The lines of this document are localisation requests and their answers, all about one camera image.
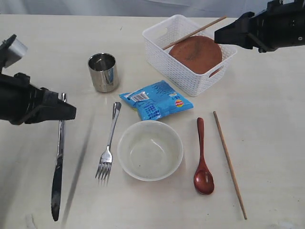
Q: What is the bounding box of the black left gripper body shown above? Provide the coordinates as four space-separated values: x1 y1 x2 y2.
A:
0 73 60 125

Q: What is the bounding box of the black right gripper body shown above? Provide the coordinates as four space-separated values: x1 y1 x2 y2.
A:
247 0 305 52

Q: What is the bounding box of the shiny steel cup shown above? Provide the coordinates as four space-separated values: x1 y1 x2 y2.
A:
88 53 119 93

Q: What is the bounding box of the silver metal fork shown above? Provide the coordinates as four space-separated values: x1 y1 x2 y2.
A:
95 102 122 185

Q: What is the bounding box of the brown wooden chopstick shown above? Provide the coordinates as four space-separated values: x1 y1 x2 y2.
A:
213 111 248 220

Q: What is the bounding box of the silver metal utensil handle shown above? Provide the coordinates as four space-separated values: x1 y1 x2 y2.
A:
51 93 68 222

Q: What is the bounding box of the grey-green ceramic bowl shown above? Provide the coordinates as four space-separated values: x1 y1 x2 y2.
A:
117 121 183 182

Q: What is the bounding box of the blue chips snack bag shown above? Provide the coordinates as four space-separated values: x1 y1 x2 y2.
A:
119 80 193 121

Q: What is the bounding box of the red-brown wooden spoon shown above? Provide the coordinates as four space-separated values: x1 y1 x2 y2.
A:
193 117 214 195

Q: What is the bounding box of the brown wooden plate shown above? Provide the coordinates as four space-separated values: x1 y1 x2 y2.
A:
169 36 222 74

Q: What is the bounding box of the white woven plastic basket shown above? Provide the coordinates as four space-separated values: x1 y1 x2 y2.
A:
142 14 237 97

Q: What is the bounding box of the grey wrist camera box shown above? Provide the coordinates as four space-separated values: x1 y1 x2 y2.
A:
0 34 28 70

